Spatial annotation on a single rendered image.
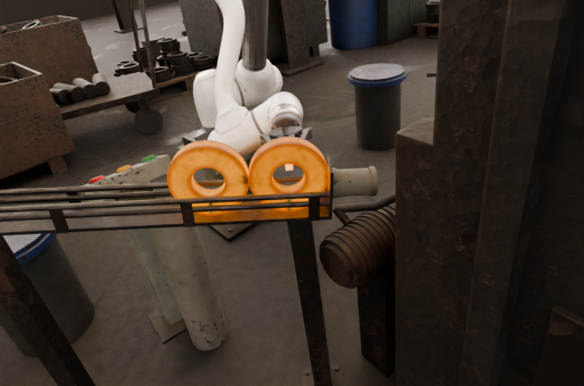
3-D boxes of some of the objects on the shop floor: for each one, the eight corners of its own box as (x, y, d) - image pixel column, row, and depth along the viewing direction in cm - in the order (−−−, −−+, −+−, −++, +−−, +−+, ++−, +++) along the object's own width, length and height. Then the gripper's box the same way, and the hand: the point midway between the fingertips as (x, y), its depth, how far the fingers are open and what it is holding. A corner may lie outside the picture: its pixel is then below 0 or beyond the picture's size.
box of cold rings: (84, 82, 463) (57, 14, 427) (108, 94, 405) (79, 16, 369) (-18, 110, 409) (-58, 36, 373) (-8, 129, 351) (-55, 43, 315)
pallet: (217, 63, 461) (209, 23, 440) (248, 75, 400) (241, 29, 378) (111, 91, 411) (96, 49, 389) (129, 110, 349) (111, 61, 328)
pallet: (560, 26, 409) (568, -21, 387) (528, 45, 365) (536, -6, 343) (449, 22, 491) (452, -17, 469) (413, 37, 446) (414, -5, 425)
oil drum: (394, 39, 449) (394, -50, 406) (357, 52, 420) (353, -43, 377) (355, 35, 492) (352, -46, 449) (320, 47, 464) (312, -39, 420)
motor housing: (415, 357, 117) (421, 210, 91) (363, 409, 106) (353, 259, 80) (381, 330, 126) (378, 189, 100) (330, 375, 116) (311, 230, 89)
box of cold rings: (282, 43, 507) (272, -33, 464) (330, 51, 438) (323, -37, 395) (194, 69, 450) (173, -15, 408) (233, 83, 381) (212, -16, 339)
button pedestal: (220, 308, 143) (172, 157, 112) (156, 349, 131) (84, 193, 101) (200, 283, 154) (152, 142, 124) (140, 320, 143) (71, 172, 112)
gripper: (312, 136, 103) (321, 176, 82) (262, 143, 104) (259, 184, 82) (308, 109, 100) (318, 142, 79) (257, 116, 101) (253, 151, 79)
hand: (288, 156), depth 84 cm, fingers closed
